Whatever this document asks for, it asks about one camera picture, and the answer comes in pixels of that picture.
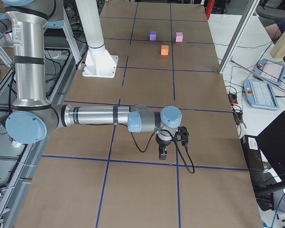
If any far blue teach pendant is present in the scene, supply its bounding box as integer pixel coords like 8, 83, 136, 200
253, 58, 285, 86

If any aluminium frame rail left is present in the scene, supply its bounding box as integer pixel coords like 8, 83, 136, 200
0, 144, 35, 220

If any orange block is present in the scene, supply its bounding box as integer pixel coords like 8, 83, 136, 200
161, 45, 169, 56

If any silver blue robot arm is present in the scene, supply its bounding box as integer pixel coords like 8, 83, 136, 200
4, 0, 188, 160

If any blue teach pendant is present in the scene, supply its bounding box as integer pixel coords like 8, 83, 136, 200
253, 58, 285, 86
243, 79, 279, 110

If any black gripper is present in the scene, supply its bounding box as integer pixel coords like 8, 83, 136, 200
155, 133, 172, 160

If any blue network cable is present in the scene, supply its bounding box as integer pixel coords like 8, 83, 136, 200
271, 190, 285, 228

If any purple block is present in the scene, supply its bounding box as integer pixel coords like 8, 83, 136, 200
149, 31, 157, 41

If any near blue teach pendant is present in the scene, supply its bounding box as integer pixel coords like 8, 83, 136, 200
243, 79, 279, 110

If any pink block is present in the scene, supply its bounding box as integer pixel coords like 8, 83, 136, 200
175, 32, 183, 42

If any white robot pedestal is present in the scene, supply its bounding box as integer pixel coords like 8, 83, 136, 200
76, 0, 118, 78

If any black laptop computer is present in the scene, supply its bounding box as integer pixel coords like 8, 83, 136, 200
256, 111, 285, 180

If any aluminium frame post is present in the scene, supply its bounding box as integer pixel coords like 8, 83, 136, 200
218, 0, 259, 74

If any black power strip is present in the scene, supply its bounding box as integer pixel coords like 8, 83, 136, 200
228, 93, 238, 105

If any brown paper table cover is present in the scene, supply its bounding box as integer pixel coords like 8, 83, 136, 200
14, 1, 262, 228

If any black box with label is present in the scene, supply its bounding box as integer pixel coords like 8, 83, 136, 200
240, 135, 264, 172

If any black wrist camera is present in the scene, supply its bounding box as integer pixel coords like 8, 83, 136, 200
176, 126, 189, 147

